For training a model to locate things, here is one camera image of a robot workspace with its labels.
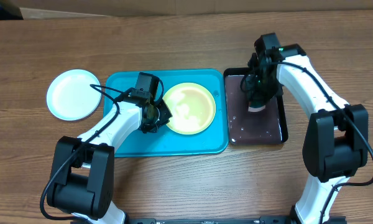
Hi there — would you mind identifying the green sponge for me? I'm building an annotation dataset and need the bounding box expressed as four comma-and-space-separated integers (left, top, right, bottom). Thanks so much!
248, 100, 266, 113

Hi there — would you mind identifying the yellow plate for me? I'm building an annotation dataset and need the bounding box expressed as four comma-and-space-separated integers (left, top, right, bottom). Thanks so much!
163, 83, 216, 135

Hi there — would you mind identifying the cardboard backdrop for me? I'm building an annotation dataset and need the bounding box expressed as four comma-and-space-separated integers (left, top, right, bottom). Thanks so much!
13, 0, 373, 16

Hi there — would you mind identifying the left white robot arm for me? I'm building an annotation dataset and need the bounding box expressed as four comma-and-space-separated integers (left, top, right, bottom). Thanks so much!
40, 72, 172, 223

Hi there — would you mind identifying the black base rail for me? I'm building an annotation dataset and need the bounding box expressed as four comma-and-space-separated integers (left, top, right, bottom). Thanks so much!
124, 215, 299, 224

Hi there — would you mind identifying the teal plastic tray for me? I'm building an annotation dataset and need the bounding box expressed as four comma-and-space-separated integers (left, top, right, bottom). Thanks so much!
115, 69, 229, 157

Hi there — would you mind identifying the light blue plate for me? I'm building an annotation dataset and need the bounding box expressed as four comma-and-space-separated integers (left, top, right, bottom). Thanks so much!
46, 69, 101, 121

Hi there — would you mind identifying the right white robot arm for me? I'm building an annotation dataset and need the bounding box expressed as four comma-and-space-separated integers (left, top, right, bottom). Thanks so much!
240, 33, 373, 223

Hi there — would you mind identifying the black rectangular tray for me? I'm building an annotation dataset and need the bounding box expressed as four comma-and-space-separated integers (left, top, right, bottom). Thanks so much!
224, 68, 288, 146

